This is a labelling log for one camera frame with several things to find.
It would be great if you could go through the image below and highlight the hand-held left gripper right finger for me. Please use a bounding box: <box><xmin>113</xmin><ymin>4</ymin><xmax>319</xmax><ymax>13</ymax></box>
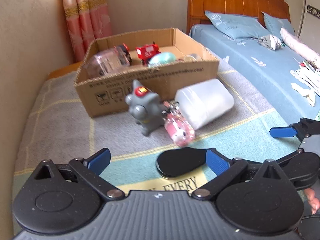
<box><xmin>191</xmin><ymin>148</ymin><xmax>286</xmax><ymax>202</ymax></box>

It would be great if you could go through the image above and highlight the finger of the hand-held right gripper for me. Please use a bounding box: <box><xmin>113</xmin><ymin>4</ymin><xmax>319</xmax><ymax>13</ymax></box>
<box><xmin>269</xmin><ymin>117</ymin><xmax>320</xmax><ymax>142</ymax></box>
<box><xmin>274</xmin><ymin>149</ymin><xmax>305</xmax><ymax>168</ymax></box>

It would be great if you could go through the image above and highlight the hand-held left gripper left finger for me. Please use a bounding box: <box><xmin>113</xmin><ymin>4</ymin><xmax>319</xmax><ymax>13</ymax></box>
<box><xmin>32</xmin><ymin>148</ymin><xmax>126</xmax><ymax>201</ymax></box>

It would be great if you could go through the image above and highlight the black oval mirror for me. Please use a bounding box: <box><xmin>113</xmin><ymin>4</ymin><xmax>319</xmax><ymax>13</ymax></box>
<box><xmin>155</xmin><ymin>147</ymin><xmax>209</xmax><ymax>179</ymax></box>

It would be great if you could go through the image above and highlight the cardboard box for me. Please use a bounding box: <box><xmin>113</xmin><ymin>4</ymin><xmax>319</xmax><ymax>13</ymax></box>
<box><xmin>74</xmin><ymin>27</ymin><xmax>220</xmax><ymax>118</ymax></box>

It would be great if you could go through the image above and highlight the clear jar with red lid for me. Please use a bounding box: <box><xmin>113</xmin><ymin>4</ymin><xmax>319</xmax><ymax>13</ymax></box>
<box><xmin>85</xmin><ymin>44</ymin><xmax>132</xmax><ymax>79</ymax></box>

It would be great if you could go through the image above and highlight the mint green round case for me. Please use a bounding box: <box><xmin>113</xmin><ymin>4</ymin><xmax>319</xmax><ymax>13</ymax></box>
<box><xmin>147</xmin><ymin>52</ymin><xmax>177</xmax><ymax>68</ymax></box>

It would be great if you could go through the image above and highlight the red toy fire truck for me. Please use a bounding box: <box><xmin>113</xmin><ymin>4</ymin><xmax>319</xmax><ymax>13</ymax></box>
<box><xmin>136</xmin><ymin>44</ymin><xmax>162</xmax><ymax>67</ymax></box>

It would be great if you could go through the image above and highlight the person's right hand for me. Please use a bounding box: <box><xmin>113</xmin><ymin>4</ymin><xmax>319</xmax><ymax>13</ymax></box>
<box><xmin>304</xmin><ymin>187</ymin><xmax>320</xmax><ymax>216</ymax></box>

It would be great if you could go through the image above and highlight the checked grey green blanket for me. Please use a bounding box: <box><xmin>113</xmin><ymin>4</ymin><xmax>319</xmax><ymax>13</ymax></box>
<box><xmin>14</xmin><ymin>54</ymin><xmax>305</xmax><ymax>193</ymax></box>

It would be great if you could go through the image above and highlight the pile of white paper pieces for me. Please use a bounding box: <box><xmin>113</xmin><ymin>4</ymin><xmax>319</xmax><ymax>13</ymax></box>
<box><xmin>291</xmin><ymin>60</ymin><xmax>320</xmax><ymax>108</ymax></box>

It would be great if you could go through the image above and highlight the white plastic container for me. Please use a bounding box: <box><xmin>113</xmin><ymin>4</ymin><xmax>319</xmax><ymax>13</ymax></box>
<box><xmin>174</xmin><ymin>78</ymin><xmax>235</xmax><ymax>131</ymax></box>

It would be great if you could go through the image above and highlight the grey elephant toy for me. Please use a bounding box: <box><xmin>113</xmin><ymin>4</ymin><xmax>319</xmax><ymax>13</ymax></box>
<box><xmin>125</xmin><ymin>79</ymin><xmax>164</xmax><ymax>137</ymax></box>

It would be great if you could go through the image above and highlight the blue printed bed sheet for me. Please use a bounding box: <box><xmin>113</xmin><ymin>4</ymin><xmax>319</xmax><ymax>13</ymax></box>
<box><xmin>188</xmin><ymin>24</ymin><xmax>320</xmax><ymax>131</ymax></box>

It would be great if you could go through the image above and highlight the long pink white pillow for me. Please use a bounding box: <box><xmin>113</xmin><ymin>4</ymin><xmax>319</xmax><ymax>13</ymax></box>
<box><xmin>280</xmin><ymin>27</ymin><xmax>320</xmax><ymax>63</ymax></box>

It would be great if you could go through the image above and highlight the crumpled grey cloth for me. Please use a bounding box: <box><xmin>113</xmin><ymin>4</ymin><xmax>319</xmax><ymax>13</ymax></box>
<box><xmin>257</xmin><ymin>34</ymin><xmax>284</xmax><ymax>52</ymax></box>

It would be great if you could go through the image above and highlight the blue printed pillow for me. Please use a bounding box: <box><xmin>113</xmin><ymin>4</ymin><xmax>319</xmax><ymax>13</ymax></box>
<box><xmin>204</xmin><ymin>10</ymin><xmax>272</xmax><ymax>41</ymax></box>
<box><xmin>261</xmin><ymin>12</ymin><xmax>296</xmax><ymax>42</ymax></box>

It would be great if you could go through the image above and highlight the pink curtain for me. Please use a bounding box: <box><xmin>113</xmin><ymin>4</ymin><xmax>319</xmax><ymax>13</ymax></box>
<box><xmin>60</xmin><ymin>0</ymin><xmax>113</xmax><ymax>63</ymax></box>

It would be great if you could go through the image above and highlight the pink keychain bottle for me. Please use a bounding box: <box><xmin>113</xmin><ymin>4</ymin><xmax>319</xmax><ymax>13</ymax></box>
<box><xmin>162</xmin><ymin>101</ymin><xmax>196</xmax><ymax>148</ymax></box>

